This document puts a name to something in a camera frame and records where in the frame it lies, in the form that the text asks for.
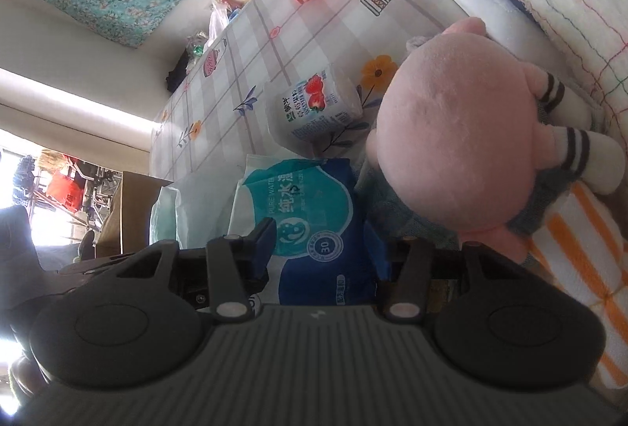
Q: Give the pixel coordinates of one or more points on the teal checkered cloth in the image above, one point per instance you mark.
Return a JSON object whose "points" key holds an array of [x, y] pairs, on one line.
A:
{"points": [[392, 205]]}

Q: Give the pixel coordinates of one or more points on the brown cardboard box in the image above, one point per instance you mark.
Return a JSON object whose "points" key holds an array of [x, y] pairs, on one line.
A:
{"points": [[132, 210]]}

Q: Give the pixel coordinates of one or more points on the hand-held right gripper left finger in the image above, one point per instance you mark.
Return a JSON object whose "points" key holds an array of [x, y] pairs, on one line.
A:
{"points": [[265, 239]]}

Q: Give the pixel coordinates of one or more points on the red plastic bag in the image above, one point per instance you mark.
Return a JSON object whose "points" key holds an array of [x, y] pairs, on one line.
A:
{"points": [[64, 193]]}

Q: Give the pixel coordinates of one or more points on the orange striped towel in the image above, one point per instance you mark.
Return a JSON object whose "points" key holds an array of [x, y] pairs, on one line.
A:
{"points": [[584, 249]]}

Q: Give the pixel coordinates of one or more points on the pink plush toy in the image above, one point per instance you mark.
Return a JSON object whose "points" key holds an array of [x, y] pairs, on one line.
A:
{"points": [[441, 122]]}

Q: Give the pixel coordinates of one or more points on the blue white wet wipes pack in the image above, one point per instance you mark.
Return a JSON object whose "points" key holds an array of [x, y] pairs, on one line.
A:
{"points": [[314, 220]]}

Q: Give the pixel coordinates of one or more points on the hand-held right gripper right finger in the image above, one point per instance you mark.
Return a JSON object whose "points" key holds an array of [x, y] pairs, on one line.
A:
{"points": [[381, 257]]}

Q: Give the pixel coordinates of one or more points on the small white plastic bag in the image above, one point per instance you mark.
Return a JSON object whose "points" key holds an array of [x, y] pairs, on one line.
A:
{"points": [[218, 21]]}

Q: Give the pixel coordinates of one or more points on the strawberry milk carton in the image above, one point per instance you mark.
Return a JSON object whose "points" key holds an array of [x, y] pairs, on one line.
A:
{"points": [[314, 112]]}

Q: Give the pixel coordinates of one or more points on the dark cloth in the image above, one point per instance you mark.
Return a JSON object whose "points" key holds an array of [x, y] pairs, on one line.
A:
{"points": [[179, 65]]}

